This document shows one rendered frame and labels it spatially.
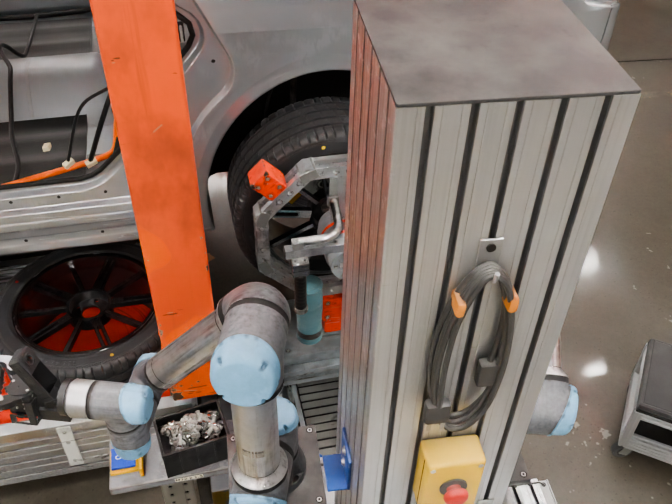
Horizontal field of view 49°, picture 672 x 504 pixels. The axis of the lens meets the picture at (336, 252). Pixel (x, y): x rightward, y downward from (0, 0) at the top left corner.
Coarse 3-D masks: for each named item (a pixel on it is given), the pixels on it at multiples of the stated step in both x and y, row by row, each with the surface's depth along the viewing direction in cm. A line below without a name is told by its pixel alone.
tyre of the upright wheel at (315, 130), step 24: (336, 96) 237; (264, 120) 235; (288, 120) 229; (312, 120) 226; (336, 120) 225; (240, 144) 239; (264, 144) 228; (288, 144) 220; (312, 144) 220; (336, 144) 222; (240, 168) 233; (288, 168) 224; (240, 192) 228; (240, 216) 232; (240, 240) 239
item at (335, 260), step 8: (328, 216) 233; (320, 224) 234; (328, 224) 230; (344, 224) 228; (320, 232) 233; (344, 232) 225; (328, 256) 226; (336, 256) 221; (328, 264) 229; (336, 264) 223; (336, 272) 226
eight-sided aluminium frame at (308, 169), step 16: (304, 160) 219; (320, 160) 219; (336, 160) 221; (288, 176) 221; (304, 176) 216; (320, 176) 218; (288, 192) 221; (256, 208) 225; (272, 208) 222; (256, 224) 224; (256, 240) 230; (256, 256) 239; (272, 272) 239; (288, 272) 247; (336, 288) 251
